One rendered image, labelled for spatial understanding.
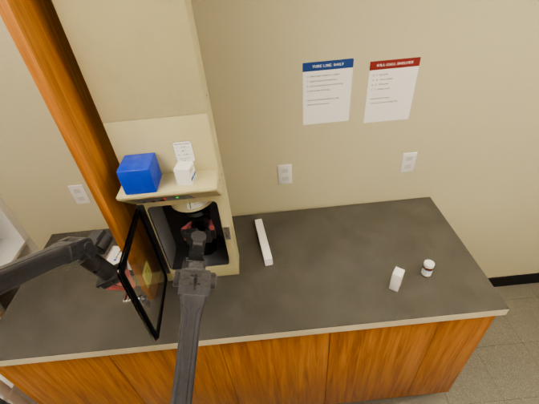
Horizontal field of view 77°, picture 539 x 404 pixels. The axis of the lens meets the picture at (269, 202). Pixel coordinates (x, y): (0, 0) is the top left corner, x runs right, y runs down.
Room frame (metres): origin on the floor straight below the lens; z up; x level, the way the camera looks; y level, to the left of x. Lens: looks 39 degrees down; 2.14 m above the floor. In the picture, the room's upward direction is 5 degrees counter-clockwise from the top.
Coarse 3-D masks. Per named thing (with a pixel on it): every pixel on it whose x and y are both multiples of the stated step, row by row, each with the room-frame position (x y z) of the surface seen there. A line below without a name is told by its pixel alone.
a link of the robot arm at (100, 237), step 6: (90, 234) 0.81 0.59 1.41; (96, 234) 0.81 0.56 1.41; (102, 234) 0.82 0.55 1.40; (108, 234) 0.83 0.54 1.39; (96, 240) 0.78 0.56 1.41; (102, 240) 0.80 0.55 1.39; (108, 240) 0.81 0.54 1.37; (84, 246) 0.72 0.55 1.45; (90, 246) 0.74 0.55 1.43; (102, 246) 0.78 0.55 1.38; (108, 246) 0.81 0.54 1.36; (90, 252) 0.72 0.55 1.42; (102, 252) 0.79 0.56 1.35; (84, 258) 0.72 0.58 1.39; (90, 258) 0.72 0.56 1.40
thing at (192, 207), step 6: (174, 204) 1.02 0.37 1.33; (180, 204) 1.01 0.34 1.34; (186, 204) 1.00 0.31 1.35; (192, 204) 1.00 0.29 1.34; (198, 204) 1.01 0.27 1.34; (204, 204) 1.01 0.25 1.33; (180, 210) 1.00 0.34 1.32; (186, 210) 0.99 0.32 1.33; (192, 210) 0.99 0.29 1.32; (198, 210) 1.00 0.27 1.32
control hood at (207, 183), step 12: (168, 180) 0.93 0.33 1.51; (204, 180) 0.91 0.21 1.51; (216, 180) 0.91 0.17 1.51; (120, 192) 0.89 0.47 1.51; (156, 192) 0.87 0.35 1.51; (168, 192) 0.87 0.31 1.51; (180, 192) 0.86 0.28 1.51; (192, 192) 0.87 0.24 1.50; (204, 192) 0.88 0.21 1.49; (216, 192) 0.90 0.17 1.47
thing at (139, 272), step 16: (144, 240) 0.90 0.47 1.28; (128, 256) 0.75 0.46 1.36; (144, 256) 0.85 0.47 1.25; (128, 272) 0.71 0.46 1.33; (144, 272) 0.80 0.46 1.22; (160, 272) 0.92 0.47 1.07; (144, 288) 0.75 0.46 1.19; (160, 288) 0.86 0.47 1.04; (144, 304) 0.70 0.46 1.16; (160, 304) 0.80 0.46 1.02
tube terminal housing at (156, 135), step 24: (144, 120) 0.98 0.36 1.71; (168, 120) 0.98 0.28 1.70; (192, 120) 0.98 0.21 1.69; (120, 144) 0.98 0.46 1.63; (144, 144) 0.98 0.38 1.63; (168, 144) 0.98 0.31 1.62; (192, 144) 0.98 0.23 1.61; (216, 144) 1.04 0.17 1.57; (168, 168) 0.98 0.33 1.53; (216, 168) 0.98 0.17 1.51
